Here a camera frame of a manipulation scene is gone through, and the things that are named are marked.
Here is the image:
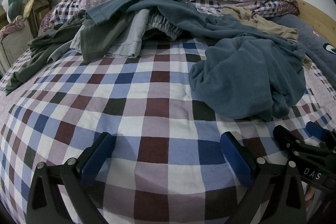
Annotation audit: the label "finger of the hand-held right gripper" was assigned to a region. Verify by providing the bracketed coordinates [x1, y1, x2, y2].
[306, 121, 336, 148]
[273, 126, 336, 164]

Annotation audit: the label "wooden bed frame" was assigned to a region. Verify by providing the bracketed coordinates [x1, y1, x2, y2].
[291, 0, 336, 34]

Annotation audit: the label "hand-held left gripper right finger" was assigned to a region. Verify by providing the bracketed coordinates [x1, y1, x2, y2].
[220, 132, 307, 224]

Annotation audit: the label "pink patterned cloth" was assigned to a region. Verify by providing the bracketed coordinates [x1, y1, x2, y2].
[0, 17, 26, 39]

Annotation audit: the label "yellow cloth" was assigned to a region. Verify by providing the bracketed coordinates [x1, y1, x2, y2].
[23, 0, 40, 18]

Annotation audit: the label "person's right hand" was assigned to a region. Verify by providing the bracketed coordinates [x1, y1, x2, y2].
[305, 185, 317, 202]

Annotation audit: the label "blue printed pillow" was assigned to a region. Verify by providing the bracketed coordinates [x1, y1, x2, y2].
[270, 14, 336, 75]

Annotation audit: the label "dark green garment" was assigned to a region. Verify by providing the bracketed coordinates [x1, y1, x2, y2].
[5, 13, 87, 96]

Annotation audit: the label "beige garment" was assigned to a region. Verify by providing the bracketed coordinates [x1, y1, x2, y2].
[220, 5, 313, 70]

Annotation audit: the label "grey suitcase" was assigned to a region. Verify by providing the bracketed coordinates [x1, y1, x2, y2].
[0, 27, 30, 73]

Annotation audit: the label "wooden cabinet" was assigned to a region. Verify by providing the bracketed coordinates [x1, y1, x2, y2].
[27, 0, 55, 36]

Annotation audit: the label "green plush toy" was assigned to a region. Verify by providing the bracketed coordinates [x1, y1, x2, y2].
[2, 0, 24, 23]

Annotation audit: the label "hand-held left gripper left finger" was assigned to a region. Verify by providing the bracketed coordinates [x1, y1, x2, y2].
[26, 132, 117, 224]

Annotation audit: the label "teal blue shirt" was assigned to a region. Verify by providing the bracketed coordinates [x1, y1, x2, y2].
[86, 0, 313, 122]

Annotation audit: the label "light grey shorts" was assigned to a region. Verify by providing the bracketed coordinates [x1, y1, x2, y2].
[49, 9, 184, 58]

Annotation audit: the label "grey-green shirt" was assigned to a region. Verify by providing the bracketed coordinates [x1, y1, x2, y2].
[79, 13, 138, 64]

